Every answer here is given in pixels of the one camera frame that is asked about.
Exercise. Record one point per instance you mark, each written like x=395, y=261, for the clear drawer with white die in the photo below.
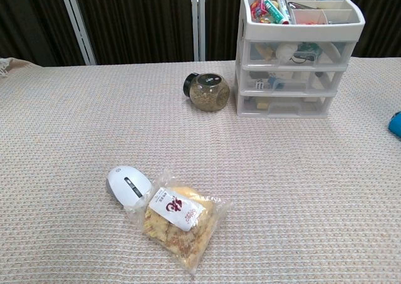
x=316, y=81

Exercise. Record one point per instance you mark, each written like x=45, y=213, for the clear drawer with beige block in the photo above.
x=282, y=109

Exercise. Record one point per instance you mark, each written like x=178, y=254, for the clear drawer with white bottle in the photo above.
x=332, y=54

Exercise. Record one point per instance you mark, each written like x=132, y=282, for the blue object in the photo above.
x=396, y=125

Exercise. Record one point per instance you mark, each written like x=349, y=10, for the glass jar with black lid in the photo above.
x=208, y=96

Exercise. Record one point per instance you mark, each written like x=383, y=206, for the white die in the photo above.
x=259, y=84

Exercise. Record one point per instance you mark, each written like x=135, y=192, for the small blue plastic part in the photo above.
x=274, y=83

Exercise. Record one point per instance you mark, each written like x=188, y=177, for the white computer mouse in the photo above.
x=125, y=183

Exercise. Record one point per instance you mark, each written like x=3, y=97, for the beige woven tablecloth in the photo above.
x=282, y=187

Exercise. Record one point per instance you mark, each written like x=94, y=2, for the clear bag of yellow snacks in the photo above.
x=178, y=234

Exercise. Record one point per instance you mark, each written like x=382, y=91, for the red candy wrapper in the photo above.
x=257, y=10

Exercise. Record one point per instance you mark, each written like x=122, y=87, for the blue capped marker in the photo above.
x=283, y=6

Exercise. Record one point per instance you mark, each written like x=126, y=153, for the white divider frame post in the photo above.
x=198, y=20
x=78, y=27

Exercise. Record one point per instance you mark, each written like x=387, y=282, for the white plastic drawer organizer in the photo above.
x=300, y=30

